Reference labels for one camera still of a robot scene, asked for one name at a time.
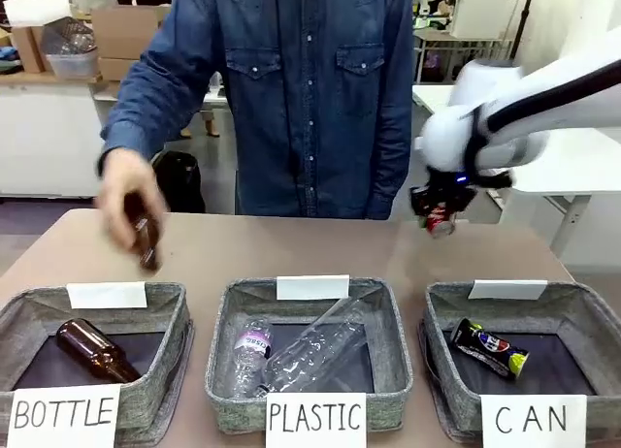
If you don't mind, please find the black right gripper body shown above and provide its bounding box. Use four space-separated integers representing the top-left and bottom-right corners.
409 166 479 221

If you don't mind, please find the red drink can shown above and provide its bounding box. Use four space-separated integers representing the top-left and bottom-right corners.
419 200 457 240

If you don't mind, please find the black Pepsi can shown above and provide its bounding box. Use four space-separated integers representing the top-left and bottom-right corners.
449 316 531 382

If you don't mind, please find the large clear plastic bottle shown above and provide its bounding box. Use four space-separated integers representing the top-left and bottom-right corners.
259 297 370 396

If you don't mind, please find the crushed small plastic bottle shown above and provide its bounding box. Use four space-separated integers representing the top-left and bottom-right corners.
232 316 274 400

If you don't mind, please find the brown glass bottle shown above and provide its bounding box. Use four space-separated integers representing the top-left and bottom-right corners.
55 318 143 385
123 193 164 274

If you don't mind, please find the person's right forearm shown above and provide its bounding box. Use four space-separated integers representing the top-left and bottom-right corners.
99 64 195 176

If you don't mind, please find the grey felt plastic basket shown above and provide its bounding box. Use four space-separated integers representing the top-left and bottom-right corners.
204 276 414 435

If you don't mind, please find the grey felt can basket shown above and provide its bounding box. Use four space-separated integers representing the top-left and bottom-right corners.
419 280 621 444

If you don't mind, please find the large CAN paper sign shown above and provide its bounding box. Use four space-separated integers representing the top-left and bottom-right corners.
479 394 588 448

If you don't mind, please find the grey felt bottle basket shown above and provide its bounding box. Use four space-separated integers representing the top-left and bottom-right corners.
0 281 195 447

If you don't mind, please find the person's right hand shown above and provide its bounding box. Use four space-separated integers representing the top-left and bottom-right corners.
94 146 171 270

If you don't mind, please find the small white paper card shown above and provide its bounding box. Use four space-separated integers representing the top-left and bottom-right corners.
276 274 351 302
468 278 548 302

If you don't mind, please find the white desk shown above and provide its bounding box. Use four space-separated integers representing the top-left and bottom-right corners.
411 83 621 270

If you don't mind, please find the person in denim shirt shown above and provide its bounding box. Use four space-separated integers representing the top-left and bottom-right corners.
140 0 416 221

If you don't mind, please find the white equipment box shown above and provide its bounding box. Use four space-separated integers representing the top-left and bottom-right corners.
448 0 510 40

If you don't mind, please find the black stand pole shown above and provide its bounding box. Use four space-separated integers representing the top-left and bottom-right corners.
512 0 531 64

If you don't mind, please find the large PLASTIC paper sign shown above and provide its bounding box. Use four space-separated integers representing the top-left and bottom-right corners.
264 392 368 448

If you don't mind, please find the black bag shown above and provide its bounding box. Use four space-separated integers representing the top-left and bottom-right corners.
153 150 208 214

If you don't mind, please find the small BOTTLE paper card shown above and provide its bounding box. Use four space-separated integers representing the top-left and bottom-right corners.
66 281 148 310

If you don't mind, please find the large cardboard box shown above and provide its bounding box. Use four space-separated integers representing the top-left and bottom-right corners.
90 4 172 83

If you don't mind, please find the white cabinet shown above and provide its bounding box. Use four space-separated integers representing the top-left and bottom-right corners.
0 81 101 198

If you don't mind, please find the clear plastic storage bin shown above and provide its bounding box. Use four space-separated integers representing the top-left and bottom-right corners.
41 18 101 80

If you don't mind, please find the large BOTTLE paper sign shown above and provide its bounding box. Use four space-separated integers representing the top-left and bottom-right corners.
7 383 122 448

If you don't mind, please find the small cardboard box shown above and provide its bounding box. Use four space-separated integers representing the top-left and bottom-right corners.
10 24 52 75

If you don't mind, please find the white foam box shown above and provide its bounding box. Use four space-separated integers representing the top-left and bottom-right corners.
3 0 73 27

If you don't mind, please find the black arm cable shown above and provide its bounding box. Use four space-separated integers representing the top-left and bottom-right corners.
463 67 621 190

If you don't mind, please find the metal frame table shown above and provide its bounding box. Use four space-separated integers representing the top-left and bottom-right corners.
414 28 515 85

